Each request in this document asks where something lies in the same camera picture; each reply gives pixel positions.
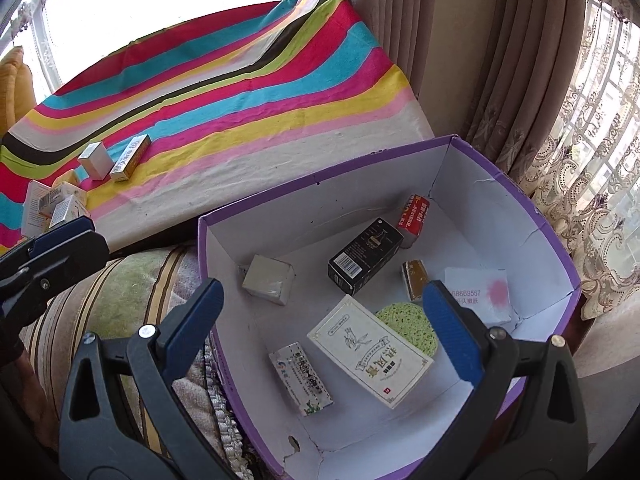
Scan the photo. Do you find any embroidered lace curtain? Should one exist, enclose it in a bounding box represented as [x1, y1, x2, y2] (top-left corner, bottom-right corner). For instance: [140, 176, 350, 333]
[530, 0, 640, 321]

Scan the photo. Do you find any small brown gold box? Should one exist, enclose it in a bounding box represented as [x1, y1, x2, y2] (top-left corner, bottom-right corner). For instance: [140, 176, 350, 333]
[401, 259, 431, 304]

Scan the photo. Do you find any green and white narrow box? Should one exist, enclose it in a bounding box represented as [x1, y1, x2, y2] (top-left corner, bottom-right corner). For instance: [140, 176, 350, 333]
[268, 342, 334, 417]

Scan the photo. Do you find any beige green striped towel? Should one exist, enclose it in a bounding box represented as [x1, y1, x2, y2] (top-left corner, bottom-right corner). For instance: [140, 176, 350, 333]
[20, 242, 266, 480]

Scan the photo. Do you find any tall beige and white box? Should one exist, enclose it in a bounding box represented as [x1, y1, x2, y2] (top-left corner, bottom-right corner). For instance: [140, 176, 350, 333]
[109, 134, 152, 182]

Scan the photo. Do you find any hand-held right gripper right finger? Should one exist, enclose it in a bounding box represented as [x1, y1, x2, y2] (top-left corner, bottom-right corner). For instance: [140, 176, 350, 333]
[422, 280, 591, 480]

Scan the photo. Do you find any purple cardboard box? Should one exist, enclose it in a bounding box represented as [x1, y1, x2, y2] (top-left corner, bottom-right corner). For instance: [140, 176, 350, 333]
[196, 134, 583, 480]

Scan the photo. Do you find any green sponge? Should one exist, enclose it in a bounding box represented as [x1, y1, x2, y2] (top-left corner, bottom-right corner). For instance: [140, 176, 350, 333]
[375, 302, 442, 359]

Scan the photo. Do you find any white cardboard box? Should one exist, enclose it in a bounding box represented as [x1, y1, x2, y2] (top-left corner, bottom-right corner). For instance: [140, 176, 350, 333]
[77, 142, 111, 181]

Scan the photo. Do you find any red and silver box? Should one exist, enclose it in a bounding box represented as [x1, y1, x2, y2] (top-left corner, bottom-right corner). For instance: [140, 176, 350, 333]
[397, 193, 431, 249]

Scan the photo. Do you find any colourful striped cloth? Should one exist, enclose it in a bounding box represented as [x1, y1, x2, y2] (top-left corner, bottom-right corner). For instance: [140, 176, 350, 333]
[0, 0, 435, 256]

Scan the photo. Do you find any brown curtain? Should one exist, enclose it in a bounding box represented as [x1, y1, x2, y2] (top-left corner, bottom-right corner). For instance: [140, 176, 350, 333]
[325, 0, 586, 186]

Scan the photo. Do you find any large beige printed box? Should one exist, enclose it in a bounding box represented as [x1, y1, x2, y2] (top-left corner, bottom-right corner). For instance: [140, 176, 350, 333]
[306, 294, 435, 409]

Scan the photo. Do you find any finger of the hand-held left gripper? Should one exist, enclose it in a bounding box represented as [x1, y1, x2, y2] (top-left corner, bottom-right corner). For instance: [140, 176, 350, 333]
[0, 230, 110, 321]
[0, 216, 96, 273]

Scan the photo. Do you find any black box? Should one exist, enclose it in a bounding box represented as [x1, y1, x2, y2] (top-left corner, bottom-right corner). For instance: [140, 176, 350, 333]
[327, 217, 404, 297]

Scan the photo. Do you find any white box with grey text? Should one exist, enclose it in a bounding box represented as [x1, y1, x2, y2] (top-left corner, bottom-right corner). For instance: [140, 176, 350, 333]
[49, 196, 92, 233]

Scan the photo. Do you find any small white box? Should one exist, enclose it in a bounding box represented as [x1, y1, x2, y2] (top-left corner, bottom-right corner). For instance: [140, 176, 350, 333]
[242, 254, 296, 307]

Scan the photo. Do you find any orange and white barcode box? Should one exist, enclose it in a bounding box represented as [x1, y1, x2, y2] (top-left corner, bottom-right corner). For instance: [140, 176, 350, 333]
[40, 182, 87, 211]

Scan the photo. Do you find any white box with pink mark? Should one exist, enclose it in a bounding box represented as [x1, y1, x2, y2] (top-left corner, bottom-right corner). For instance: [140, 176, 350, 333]
[443, 266, 514, 326]

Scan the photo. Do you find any yellow leather sofa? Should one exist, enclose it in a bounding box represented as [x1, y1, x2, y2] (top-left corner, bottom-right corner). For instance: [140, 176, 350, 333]
[0, 46, 35, 133]

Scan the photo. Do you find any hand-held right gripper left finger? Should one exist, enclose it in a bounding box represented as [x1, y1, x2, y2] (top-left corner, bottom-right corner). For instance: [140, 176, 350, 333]
[59, 278, 241, 480]

